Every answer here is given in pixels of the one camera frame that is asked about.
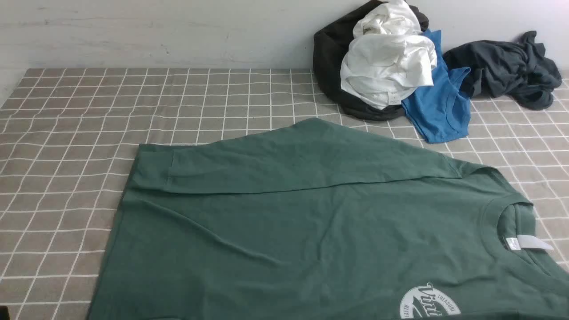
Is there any black garment under white shirt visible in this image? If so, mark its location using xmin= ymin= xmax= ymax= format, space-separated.
xmin=313 ymin=0 xmax=429 ymax=121

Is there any white crumpled shirt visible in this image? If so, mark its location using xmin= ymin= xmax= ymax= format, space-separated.
xmin=340 ymin=0 xmax=437 ymax=110

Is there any blue shirt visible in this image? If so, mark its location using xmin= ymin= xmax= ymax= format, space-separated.
xmin=402 ymin=30 xmax=471 ymax=144

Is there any grey checkered tablecloth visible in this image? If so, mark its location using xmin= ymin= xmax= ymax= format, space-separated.
xmin=0 ymin=68 xmax=569 ymax=320

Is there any dark grey crumpled shirt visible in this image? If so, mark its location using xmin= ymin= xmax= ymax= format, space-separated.
xmin=443 ymin=31 xmax=562 ymax=111

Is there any green long sleeve shirt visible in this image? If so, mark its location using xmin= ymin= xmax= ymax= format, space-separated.
xmin=87 ymin=118 xmax=568 ymax=320

